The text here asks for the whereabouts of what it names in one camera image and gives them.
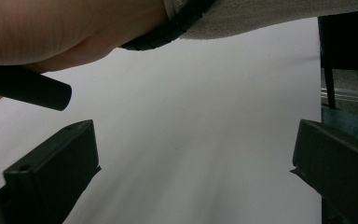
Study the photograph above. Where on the black metal stand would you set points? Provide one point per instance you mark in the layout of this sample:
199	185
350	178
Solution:
348	40

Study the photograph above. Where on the aluminium floor rail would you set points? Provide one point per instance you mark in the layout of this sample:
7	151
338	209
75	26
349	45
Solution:
354	96

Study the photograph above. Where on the white table mat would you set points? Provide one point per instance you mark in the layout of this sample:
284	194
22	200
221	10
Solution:
199	124

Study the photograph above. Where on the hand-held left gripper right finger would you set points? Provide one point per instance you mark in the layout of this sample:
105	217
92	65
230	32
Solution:
338	168

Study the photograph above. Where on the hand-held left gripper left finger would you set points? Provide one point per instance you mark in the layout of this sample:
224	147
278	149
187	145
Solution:
52	174

